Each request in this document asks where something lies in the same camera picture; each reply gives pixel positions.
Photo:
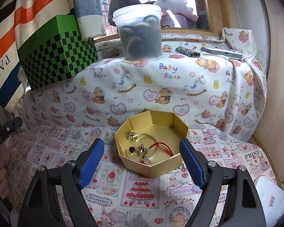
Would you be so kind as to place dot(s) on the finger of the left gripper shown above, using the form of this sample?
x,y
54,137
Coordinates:
x,y
10,127

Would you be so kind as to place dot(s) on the green black checkered box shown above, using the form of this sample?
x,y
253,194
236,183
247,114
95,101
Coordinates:
x,y
55,52

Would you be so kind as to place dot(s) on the white card packet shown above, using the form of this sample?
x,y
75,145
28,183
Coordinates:
x,y
272,200

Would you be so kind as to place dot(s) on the blue white striped curtain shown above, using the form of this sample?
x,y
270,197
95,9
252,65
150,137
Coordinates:
x,y
90,18

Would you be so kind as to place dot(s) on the small dark pendant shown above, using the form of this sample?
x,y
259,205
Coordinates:
x,y
131,151

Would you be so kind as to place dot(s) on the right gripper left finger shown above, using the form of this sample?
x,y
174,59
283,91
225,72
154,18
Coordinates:
x,y
41,207

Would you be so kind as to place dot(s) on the striped Paris bag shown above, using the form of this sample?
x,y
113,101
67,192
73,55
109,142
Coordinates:
x,y
19,19

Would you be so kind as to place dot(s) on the wooden window frame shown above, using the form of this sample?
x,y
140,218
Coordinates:
x,y
215,7

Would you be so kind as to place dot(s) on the person's left hand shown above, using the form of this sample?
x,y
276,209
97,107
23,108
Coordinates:
x,y
4,161

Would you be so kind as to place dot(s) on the clear plastic lidded tub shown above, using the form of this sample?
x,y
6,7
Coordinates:
x,y
139,28

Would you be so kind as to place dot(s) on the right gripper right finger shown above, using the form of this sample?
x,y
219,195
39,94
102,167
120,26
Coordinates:
x,y
242,205

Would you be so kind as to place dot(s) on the black garment behind window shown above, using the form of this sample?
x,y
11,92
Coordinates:
x,y
117,4

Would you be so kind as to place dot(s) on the white pink plush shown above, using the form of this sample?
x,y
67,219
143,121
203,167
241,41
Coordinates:
x,y
176,14

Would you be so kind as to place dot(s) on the baby bear print cloth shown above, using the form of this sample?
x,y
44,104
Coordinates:
x,y
229,94

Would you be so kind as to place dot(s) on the gold octagonal box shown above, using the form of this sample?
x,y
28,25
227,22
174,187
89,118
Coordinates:
x,y
156,136

